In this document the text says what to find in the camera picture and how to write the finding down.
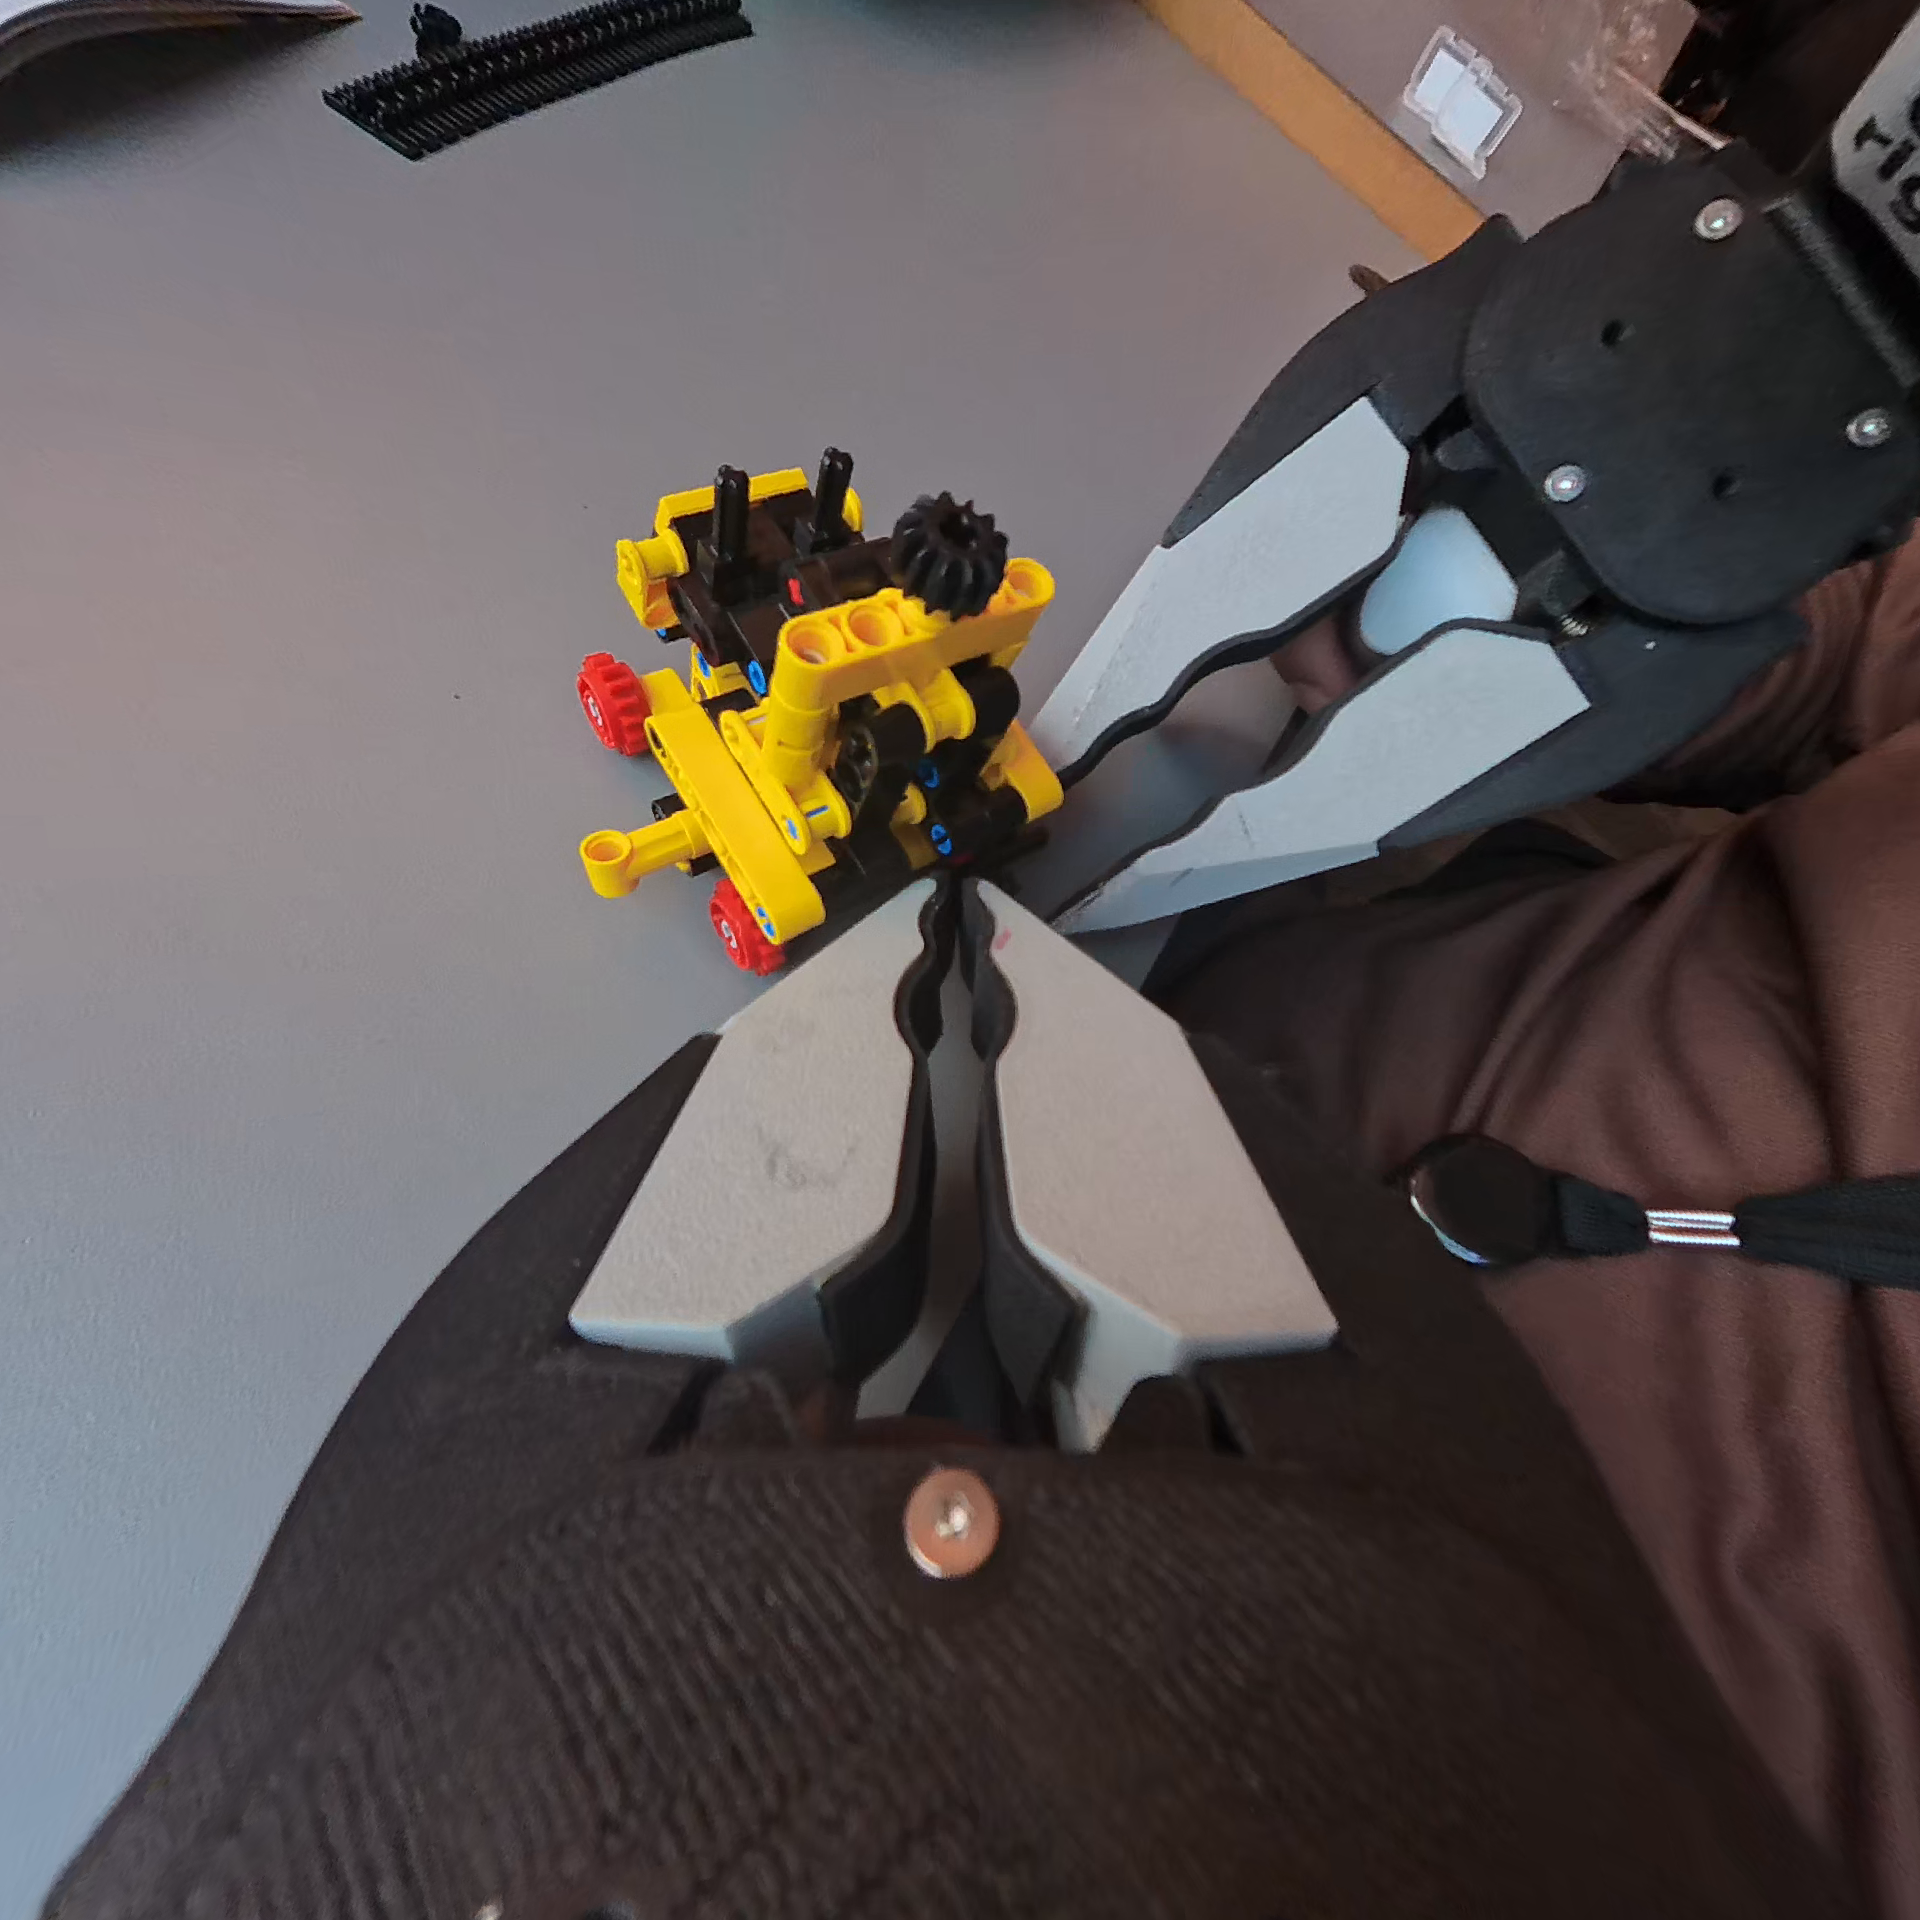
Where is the black lego track strip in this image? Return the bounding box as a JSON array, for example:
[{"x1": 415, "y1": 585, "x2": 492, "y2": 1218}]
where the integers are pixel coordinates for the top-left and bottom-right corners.
[{"x1": 323, "y1": 0, "x2": 753, "y2": 162}]

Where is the lego instruction booklet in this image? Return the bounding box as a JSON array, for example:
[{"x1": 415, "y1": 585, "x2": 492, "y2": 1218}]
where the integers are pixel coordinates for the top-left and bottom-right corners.
[{"x1": 0, "y1": 0, "x2": 362, "y2": 91}]

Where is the yellow and black lego vehicle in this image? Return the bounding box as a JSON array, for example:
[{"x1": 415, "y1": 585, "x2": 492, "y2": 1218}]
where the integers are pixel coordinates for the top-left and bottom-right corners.
[{"x1": 574, "y1": 445, "x2": 1070, "y2": 979}]

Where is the black lanyard strap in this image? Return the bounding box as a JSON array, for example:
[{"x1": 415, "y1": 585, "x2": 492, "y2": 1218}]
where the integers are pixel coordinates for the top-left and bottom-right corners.
[{"x1": 1402, "y1": 1133, "x2": 1920, "y2": 1291}]

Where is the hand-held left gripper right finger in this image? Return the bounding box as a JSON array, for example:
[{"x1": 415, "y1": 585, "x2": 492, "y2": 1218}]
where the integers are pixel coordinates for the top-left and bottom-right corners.
[{"x1": 961, "y1": 876, "x2": 1340, "y2": 1453}]

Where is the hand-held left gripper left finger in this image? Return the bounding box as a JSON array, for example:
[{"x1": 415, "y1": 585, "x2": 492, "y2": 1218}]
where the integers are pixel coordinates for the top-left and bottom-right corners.
[{"x1": 566, "y1": 874, "x2": 963, "y2": 1423}]

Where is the crinkled clear plastic bag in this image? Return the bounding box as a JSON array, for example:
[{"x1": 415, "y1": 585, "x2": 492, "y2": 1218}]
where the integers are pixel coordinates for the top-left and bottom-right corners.
[{"x1": 1553, "y1": 0, "x2": 1729, "y2": 164}]

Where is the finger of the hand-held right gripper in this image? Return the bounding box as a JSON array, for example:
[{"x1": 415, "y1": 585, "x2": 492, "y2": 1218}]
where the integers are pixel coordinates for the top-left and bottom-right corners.
[
  {"x1": 1042, "y1": 510, "x2": 1592, "y2": 936},
  {"x1": 1027, "y1": 392, "x2": 1420, "y2": 789}
]

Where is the wooden desk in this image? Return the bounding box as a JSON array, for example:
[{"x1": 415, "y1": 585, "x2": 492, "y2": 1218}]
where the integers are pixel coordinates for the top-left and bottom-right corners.
[{"x1": 1136, "y1": 0, "x2": 1742, "y2": 264}]

